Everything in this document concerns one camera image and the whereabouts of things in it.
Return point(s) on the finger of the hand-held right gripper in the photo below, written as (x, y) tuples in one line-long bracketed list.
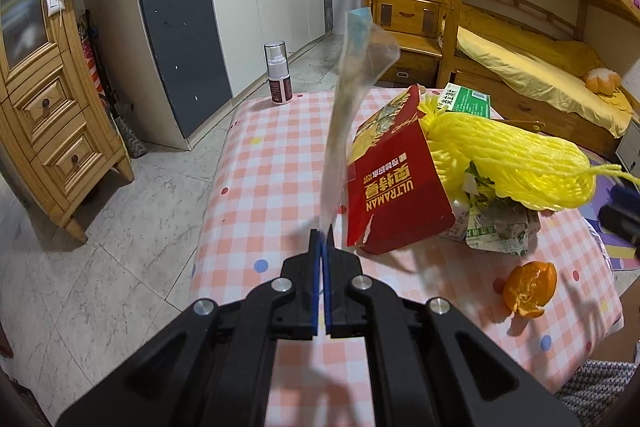
[(620, 218)]

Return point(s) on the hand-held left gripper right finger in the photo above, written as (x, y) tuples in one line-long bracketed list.
[(328, 297)]

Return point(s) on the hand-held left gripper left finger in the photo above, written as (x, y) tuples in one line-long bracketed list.
[(313, 297)]

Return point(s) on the orange peel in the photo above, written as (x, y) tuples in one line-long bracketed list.
[(530, 289)]

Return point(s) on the white green printed carton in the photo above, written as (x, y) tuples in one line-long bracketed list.
[(500, 229)]

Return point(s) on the clear plastic wrapper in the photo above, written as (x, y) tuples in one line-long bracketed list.
[(345, 97)]

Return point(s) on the yellow mesh net bag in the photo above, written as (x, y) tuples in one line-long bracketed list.
[(510, 162)]

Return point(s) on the red printed cardboard box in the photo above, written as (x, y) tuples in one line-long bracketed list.
[(395, 192)]

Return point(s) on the orange plush toy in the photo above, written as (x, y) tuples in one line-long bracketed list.
[(604, 81)]

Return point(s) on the pink checkered tablecloth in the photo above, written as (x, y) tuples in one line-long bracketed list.
[(280, 157)]

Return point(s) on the grey patterned cloth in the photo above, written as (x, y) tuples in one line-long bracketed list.
[(595, 387)]

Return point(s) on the yellow bed sheet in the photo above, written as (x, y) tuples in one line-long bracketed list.
[(540, 62)]

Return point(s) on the green drink carton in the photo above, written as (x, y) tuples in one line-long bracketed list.
[(467, 102)]

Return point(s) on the spray bottle with dark label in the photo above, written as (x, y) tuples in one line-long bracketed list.
[(277, 74)]

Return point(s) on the white and grey wardrobe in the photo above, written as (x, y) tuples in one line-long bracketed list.
[(200, 7)]

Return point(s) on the wooden cabinet with drawers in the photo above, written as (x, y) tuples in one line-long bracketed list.
[(45, 107)]

